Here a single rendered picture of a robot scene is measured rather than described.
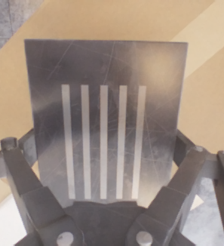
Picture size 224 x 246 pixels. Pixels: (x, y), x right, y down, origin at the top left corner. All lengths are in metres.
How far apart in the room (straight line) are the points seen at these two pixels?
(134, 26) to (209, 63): 0.11
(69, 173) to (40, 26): 0.17
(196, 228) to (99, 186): 1.71
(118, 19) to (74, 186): 0.19
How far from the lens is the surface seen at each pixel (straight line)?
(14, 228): 0.80
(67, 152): 0.17
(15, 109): 0.27
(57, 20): 0.25
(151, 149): 0.17
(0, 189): 0.81
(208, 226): 1.90
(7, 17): 1.29
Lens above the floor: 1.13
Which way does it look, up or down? 72 degrees down
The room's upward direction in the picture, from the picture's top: 175 degrees clockwise
